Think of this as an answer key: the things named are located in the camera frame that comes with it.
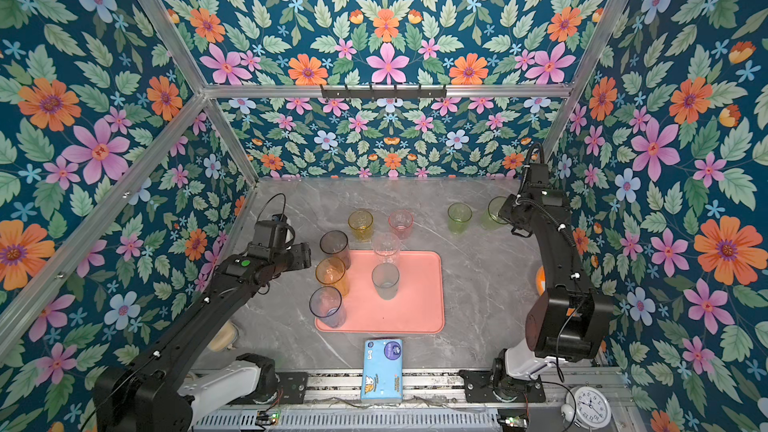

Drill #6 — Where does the blue-grey tall glass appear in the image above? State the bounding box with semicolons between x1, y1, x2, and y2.
309;286;347;329

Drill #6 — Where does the white alarm clock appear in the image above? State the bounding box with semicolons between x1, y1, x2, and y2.
561;386;612;431

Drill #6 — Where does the dark grey tall glass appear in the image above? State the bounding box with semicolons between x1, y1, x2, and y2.
319;230;351;269

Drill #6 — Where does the teal tall glass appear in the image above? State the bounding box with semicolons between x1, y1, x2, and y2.
371;263;400;300

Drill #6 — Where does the amber tall glass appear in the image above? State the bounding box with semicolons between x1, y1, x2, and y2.
315;257;349;297

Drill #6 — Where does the orange plush toy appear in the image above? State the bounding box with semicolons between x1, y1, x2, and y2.
535;266;546;295

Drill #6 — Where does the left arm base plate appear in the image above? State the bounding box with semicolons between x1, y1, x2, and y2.
258;371;309;407

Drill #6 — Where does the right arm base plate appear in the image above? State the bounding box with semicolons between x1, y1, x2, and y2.
458;369;546;405

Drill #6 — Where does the yellow short glass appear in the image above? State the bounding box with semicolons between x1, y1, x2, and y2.
348;209;374;242

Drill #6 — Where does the clear tall glass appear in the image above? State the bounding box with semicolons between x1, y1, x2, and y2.
372;232;401;265

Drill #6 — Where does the blue tissue pack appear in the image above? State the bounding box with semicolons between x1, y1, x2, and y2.
360;338;403;404

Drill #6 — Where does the white ribbed cable duct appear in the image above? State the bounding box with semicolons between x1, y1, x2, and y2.
192;408;501;431

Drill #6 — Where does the pink short glass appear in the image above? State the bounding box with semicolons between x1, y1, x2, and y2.
388;209;414;240

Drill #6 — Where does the black hook rail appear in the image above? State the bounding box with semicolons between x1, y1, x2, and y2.
320;84;448;100

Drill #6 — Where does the pink plastic tray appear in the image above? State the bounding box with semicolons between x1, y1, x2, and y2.
315;250;445;336

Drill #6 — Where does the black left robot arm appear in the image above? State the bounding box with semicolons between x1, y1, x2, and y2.
93;214;311;431

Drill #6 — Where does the light green tall glass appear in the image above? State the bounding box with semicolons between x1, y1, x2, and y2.
481;196;508;231

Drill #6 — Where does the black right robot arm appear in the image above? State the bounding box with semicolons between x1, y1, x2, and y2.
491;143;613;401

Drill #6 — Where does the green short glass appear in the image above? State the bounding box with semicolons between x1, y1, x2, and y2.
447;202;473;235

